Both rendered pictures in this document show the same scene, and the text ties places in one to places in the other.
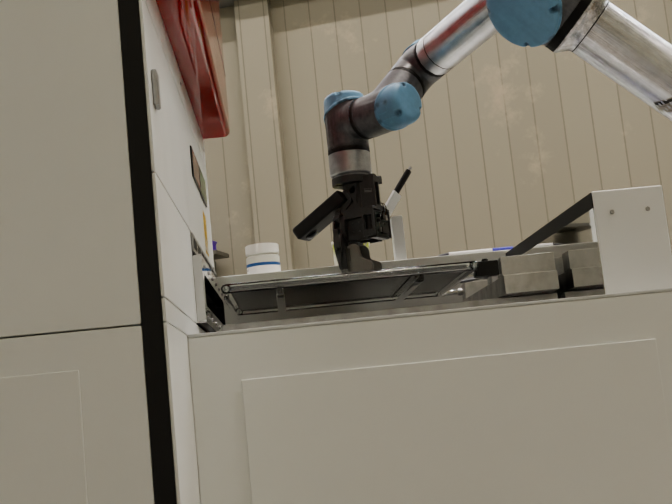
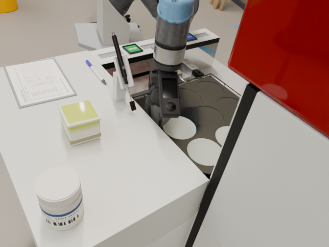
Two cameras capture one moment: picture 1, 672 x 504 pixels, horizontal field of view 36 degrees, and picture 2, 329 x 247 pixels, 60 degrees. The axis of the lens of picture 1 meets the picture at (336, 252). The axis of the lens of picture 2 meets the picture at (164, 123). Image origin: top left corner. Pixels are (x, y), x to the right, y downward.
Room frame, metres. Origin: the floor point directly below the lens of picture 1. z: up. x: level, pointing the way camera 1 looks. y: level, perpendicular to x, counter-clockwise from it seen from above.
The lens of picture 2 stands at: (2.19, 0.45, 1.46)
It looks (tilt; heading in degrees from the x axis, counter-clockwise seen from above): 41 degrees down; 231
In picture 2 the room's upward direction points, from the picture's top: 10 degrees clockwise
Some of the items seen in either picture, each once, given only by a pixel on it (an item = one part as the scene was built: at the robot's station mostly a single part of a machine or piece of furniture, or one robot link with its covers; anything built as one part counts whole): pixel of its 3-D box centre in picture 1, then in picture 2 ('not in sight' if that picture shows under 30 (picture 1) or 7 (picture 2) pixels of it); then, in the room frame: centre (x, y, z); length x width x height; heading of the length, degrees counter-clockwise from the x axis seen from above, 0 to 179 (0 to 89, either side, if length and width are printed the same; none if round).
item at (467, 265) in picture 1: (350, 277); (245, 100); (1.47, -0.02, 0.90); 0.37 x 0.01 x 0.01; 93
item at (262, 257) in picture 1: (263, 267); (61, 198); (2.14, 0.15, 1.01); 0.07 x 0.07 x 0.10
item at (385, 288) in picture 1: (343, 290); (207, 116); (1.65, -0.01, 0.90); 0.34 x 0.34 x 0.01; 3
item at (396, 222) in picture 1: (388, 227); (122, 81); (1.90, -0.10, 1.03); 0.06 x 0.04 x 0.13; 93
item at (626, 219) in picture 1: (577, 268); (158, 60); (1.60, -0.37, 0.89); 0.55 x 0.09 x 0.14; 3
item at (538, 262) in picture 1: (525, 264); (188, 66); (1.52, -0.28, 0.89); 0.08 x 0.03 x 0.03; 93
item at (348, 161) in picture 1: (351, 167); (168, 51); (1.81, -0.04, 1.13); 0.08 x 0.08 x 0.05
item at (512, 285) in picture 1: (506, 295); (154, 83); (1.68, -0.27, 0.87); 0.36 x 0.08 x 0.03; 3
